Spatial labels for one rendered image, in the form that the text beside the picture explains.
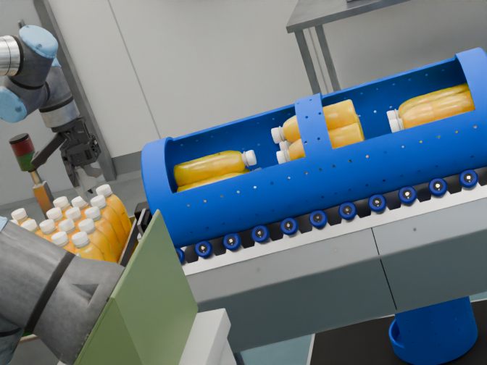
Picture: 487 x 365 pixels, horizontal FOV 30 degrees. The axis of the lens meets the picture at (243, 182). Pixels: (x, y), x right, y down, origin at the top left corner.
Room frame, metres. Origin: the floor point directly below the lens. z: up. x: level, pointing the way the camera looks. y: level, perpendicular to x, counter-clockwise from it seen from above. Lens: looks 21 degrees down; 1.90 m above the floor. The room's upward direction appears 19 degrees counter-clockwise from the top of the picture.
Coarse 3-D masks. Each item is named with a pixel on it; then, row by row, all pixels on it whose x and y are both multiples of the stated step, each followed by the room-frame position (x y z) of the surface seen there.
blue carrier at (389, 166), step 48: (480, 48) 2.08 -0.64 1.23; (336, 96) 2.22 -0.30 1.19; (384, 96) 2.23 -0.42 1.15; (480, 96) 1.95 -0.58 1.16; (192, 144) 2.31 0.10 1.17; (240, 144) 2.31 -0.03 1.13; (384, 144) 1.97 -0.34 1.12; (432, 144) 1.95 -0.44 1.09; (480, 144) 1.94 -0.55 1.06; (192, 192) 2.06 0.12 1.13; (240, 192) 2.04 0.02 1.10; (288, 192) 2.02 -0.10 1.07; (336, 192) 2.01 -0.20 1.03; (384, 192) 2.04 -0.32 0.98; (192, 240) 2.11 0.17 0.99
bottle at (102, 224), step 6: (96, 222) 2.22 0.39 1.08; (102, 222) 2.22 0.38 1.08; (108, 222) 2.23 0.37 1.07; (96, 228) 2.21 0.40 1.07; (102, 228) 2.21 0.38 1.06; (108, 228) 2.22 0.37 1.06; (108, 234) 2.21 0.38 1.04; (114, 234) 2.22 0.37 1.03; (114, 240) 2.21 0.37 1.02; (114, 246) 2.21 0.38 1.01; (120, 246) 2.23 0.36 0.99; (114, 252) 2.20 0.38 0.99; (120, 252) 2.22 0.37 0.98
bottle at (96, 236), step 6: (90, 234) 2.15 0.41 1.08; (96, 234) 2.15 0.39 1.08; (102, 234) 2.16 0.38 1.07; (90, 240) 2.13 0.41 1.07; (96, 240) 2.14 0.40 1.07; (102, 240) 2.14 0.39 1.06; (108, 240) 2.17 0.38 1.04; (102, 246) 2.14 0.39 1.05; (108, 246) 2.15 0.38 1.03; (102, 252) 2.13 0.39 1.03; (108, 252) 2.14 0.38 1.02; (108, 258) 2.14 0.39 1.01; (114, 258) 2.15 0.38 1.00
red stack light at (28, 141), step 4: (24, 140) 2.63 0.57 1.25; (28, 140) 2.64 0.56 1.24; (12, 144) 2.63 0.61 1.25; (16, 144) 2.62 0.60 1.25; (20, 144) 2.62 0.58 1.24; (24, 144) 2.62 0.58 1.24; (28, 144) 2.63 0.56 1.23; (32, 144) 2.64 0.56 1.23; (12, 148) 2.63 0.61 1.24; (16, 148) 2.62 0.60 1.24; (20, 148) 2.62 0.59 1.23; (24, 148) 2.62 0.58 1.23; (28, 148) 2.63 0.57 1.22; (32, 148) 2.64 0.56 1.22; (16, 152) 2.62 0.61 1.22; (20, 152) 2.62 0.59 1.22; (24, 152) 2.62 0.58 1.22; (28, 152) 2.62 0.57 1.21
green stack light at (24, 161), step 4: (32, 152) 2.63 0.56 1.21; (16, 156) 2.63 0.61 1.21; (20, 156) 2.62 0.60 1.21; (24, 156) 2.62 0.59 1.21; (28, 156) 2.62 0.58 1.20; (32, 156) 2.63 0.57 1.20; (20, 160) 2.62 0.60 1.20; (24, 160) 2.62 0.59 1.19; (28, 160) 2.62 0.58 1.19; (20, 164) 2.63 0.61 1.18; (24, 164) 2.62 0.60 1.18; (28, 164) 2.62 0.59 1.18; (20, 168) 2.64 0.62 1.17; (24, 168) 2.62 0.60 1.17; (28, 168) 2.62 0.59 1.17; (32, 168) 2.62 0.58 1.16
